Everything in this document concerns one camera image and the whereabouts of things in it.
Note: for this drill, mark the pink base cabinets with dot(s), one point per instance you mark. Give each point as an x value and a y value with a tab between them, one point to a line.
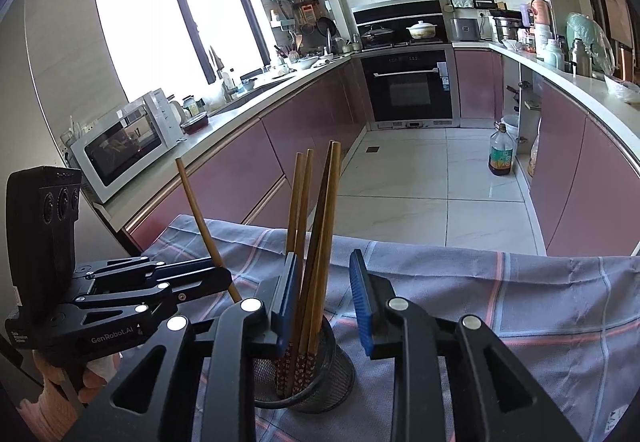
310	117
590	172

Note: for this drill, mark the green fan in plastic cover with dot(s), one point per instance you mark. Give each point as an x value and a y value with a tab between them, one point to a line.
595	42

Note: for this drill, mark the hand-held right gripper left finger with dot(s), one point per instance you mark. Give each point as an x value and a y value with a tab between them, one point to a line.
287	302

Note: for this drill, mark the long brown chopstick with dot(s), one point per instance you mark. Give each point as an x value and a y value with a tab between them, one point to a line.
197	217

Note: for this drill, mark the blue checked tablecloth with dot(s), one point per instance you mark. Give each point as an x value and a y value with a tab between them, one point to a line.
500	322

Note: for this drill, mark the black built-in oven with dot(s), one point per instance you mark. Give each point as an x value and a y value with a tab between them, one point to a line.
410	87

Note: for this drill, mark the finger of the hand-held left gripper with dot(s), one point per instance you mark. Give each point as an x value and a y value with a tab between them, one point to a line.
185	267
210	279

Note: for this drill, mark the cooking oil bottle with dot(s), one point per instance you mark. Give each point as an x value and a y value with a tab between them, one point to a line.
501	155

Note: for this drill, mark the pale green jar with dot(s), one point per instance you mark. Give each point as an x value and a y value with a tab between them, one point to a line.
554	55

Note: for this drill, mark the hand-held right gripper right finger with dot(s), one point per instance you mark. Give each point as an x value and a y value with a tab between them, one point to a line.
362	302

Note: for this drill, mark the black mesh utensil holder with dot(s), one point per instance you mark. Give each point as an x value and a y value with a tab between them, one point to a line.
330	387

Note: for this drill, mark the bunch of wooden chopsticks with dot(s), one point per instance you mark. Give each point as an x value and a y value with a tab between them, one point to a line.
325	222

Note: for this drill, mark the person's left hand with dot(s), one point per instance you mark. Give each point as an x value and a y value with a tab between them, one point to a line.
97	374

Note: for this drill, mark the pink kettle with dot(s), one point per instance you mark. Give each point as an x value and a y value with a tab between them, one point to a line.
542	12

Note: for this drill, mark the white bucket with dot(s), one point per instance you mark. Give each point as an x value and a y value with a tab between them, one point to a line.
511	127

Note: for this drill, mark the black pot with glass lid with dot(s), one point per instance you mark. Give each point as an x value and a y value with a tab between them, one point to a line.
377	36

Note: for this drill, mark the white casserole pot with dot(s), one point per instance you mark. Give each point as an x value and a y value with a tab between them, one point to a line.
422	31

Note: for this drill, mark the black cooker hood panel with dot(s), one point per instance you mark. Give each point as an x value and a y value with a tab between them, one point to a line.
400	12

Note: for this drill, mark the white toaster oven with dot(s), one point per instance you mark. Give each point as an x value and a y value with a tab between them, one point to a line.
125	147

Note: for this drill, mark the black frying pan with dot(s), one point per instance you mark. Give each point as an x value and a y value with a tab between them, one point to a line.
327	27

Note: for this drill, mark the steel cooking pot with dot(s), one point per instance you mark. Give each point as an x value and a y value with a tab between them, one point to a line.
507	28

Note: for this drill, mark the white bottle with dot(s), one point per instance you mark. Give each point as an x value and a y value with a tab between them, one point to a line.
541	40

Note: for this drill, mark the steel thermos flask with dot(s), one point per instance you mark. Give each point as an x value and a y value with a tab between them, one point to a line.
580	60

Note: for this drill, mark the white bowl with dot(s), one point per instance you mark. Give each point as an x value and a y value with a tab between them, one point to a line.
305	62

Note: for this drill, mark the large kitchen window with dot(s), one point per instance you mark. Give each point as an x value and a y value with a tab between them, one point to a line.
140	32

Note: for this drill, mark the steel sink faucet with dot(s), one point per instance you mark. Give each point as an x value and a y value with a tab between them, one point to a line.
227	82

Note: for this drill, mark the white plastic bag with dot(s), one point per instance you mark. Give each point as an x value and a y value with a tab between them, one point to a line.
622	90

